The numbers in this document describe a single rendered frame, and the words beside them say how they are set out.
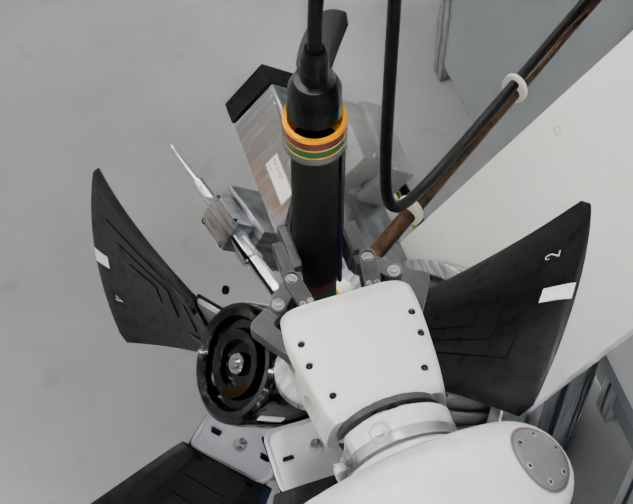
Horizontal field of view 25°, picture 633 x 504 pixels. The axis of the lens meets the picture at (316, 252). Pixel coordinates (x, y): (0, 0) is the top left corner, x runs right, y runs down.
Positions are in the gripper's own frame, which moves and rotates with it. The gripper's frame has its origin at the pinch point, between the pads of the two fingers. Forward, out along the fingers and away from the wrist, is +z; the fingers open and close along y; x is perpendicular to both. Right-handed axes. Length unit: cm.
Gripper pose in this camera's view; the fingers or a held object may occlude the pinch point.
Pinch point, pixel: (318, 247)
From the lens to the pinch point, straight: 108.3
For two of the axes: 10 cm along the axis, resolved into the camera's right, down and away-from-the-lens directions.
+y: 9.5, -2.7, 1.7
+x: 0.0, -5.3, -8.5
